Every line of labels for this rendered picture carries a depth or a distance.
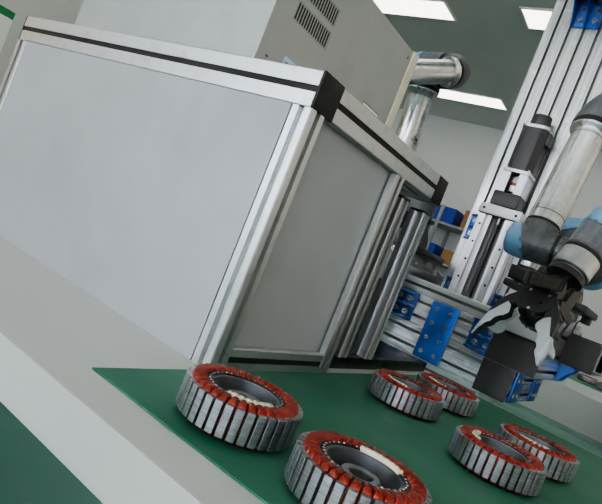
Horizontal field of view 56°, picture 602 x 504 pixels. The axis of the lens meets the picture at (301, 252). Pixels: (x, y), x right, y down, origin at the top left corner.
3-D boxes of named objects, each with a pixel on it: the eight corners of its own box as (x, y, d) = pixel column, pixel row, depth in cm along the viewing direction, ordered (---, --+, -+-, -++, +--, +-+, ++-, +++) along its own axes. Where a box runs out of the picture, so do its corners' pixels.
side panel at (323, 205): (311, 365, 90) (388, 175, 89) (326, 373, 88) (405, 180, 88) (190, 360, 67) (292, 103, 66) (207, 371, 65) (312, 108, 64)
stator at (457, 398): (441, 395, 107) (449, 377, 107) (485, 423, 98) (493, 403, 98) (398, 384, 102) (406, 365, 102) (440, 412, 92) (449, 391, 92)
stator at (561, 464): (505, 441, 90) (514, 420, 90) (578, 481, 83) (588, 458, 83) (480, 445, 81) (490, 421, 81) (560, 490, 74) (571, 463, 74)
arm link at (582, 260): (593, 249, 104) (554, 239, 110) (579, 267, 103) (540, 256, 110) (604, 275, 108) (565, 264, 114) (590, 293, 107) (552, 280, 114)
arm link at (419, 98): (392, 207, 191) (444, 46, 185) (358, 197, 201) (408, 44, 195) (411, 213, 200) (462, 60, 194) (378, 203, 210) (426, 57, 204)
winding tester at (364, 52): (217, 115, 130) (251, 31, 130) (378, 160, 106) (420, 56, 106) (70, 28, 98) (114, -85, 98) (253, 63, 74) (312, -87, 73)
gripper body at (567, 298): (556, 344, 105) (593, 296, 108) (541, 317, 101) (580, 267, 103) (522, 329, 111) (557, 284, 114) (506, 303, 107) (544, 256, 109)
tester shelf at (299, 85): (187, 128, 139) (194, 111, 139) (439, 206, 101) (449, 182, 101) (17, 39, 102) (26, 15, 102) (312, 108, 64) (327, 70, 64)
